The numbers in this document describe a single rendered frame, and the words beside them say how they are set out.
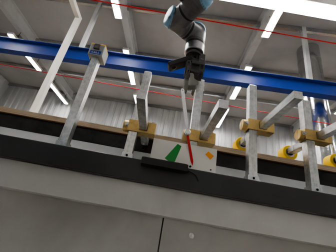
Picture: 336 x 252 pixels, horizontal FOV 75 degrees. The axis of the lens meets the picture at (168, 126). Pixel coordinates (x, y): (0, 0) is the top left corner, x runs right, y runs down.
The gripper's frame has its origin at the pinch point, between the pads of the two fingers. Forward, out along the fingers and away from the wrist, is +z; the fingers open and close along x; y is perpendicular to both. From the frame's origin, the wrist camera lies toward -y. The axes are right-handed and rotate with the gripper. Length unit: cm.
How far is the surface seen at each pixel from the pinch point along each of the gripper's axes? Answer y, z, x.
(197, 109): 7.2, 4.5, 6.1
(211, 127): 11.0, 18.7, -7.7
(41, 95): -124, -38, 102
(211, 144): 14.4, 19.8, 5.9
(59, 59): -122, -81, 102
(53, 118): -62, 12, 26
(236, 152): 32.0, 14.0, 26.1
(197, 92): 6.6, -4.3, 6.1
